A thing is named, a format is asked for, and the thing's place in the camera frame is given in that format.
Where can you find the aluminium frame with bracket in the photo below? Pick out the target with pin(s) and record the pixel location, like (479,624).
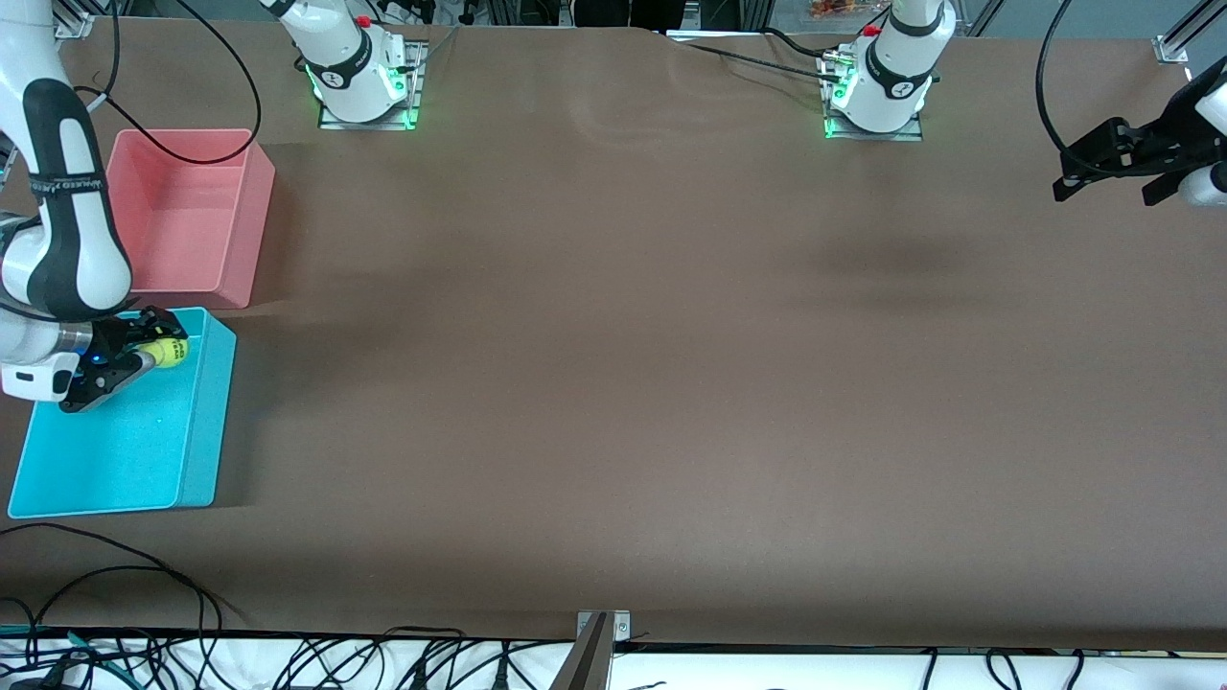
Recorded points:
(77,24)

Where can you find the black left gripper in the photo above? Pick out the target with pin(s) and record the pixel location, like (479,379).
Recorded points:
(1162,141)

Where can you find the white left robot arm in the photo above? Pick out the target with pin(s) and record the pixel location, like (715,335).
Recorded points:
(891,77)

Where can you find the pink plastic bin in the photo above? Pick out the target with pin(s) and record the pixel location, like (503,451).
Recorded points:
(192,230)

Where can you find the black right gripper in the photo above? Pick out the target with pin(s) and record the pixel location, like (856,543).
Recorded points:
(112,338)

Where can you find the yellow tennis ball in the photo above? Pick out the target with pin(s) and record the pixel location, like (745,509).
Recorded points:
(173,354)

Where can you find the small metal edge bracket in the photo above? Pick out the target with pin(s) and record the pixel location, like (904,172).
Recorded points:
(621,625)

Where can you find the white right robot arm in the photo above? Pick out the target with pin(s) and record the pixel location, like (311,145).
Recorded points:
(67,192)

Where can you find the grey metal post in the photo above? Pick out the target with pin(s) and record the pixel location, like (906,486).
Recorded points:
(585,661)

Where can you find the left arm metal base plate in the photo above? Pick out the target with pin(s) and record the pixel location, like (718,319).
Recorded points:
(911,135)

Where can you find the aluminium frame corner profile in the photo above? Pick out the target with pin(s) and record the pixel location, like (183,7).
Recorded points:
(1174,46)

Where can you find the blue plastic bin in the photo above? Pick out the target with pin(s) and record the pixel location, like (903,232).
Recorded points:
(125,450)

